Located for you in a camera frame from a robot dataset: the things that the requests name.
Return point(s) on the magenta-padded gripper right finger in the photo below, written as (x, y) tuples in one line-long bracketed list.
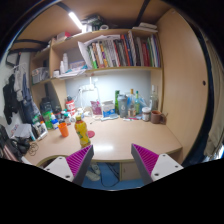
[(165, 165)]

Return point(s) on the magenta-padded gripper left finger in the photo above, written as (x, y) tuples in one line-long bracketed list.
[(60, 166)]

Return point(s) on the yellow drink bottle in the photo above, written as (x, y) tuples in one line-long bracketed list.
[(82, 133)]

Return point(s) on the grey shoe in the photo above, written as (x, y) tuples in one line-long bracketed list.
[(95, 167), (91, 176)]

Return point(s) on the orange plastic cup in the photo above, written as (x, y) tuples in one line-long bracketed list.
[(63, 130)]

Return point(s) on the white bottle with blue cap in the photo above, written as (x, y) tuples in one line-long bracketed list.
[(55, 124)]

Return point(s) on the round red coaster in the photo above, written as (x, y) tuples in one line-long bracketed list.
[(91, 134)]

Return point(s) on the green transparent container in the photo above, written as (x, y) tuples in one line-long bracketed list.
[(48, 120)]

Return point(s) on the brown mug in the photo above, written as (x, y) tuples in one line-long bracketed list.
[(155, 117)]

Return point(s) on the dark jar with white lid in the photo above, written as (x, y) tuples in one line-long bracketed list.
[(146, 115)]

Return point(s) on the red and white canister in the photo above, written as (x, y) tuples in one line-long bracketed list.
[(70, 106)]

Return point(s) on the black electronic device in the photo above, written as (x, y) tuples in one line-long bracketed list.
[(46, 106)]

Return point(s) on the clear glass bottle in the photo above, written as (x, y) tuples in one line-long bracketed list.
[(153, 101)]

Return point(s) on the magenta pouch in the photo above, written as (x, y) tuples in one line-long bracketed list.
[(96, 108)]

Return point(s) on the light blue hairbrush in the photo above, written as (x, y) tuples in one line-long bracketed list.
[(110, 117)]

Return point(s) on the grey shaker bottle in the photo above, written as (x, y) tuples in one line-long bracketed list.
[(122, 106)]

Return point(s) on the tall yellow-capped bottle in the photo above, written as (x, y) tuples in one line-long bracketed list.
[(131, 100)]

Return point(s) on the white and blue box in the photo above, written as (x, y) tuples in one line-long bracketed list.
[(108, 109)]

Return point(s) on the tall green bottle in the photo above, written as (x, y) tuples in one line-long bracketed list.
[(117, 100)]

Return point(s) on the white power strip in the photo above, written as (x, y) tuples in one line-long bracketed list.
[(87, 88)]

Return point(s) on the hanging dark clothes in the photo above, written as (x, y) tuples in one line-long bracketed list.
[(10, 96)]

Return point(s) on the white desk lamp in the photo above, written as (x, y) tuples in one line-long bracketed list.
[(96, 81)]

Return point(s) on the wooden shelf unit with books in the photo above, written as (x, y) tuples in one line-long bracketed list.
[(133, 69)]

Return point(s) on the ceiling light tube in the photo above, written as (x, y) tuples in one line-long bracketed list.
[(76, 20)]

